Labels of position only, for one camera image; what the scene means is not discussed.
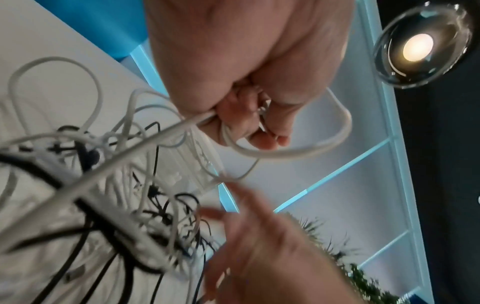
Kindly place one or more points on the white mini drawer box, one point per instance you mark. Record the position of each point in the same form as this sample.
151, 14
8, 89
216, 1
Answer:
195, 166

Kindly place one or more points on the white table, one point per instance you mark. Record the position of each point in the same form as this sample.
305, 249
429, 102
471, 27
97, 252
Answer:
37, 35

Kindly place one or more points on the glass pendant lamp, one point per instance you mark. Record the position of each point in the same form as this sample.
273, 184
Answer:
416, 50

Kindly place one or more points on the green artificial plant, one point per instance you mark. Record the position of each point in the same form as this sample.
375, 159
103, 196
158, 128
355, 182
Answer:
367, 282

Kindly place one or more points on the person's left hand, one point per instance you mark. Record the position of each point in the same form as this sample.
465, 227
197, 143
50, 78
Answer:
243, 44

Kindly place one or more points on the blue sofa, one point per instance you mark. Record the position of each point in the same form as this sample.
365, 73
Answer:
101, 23

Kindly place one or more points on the person's right hand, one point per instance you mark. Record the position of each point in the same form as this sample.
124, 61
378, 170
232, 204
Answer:
281, 267

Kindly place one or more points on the cyan wall light strips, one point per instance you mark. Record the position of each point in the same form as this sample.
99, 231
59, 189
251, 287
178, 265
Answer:
142, 69

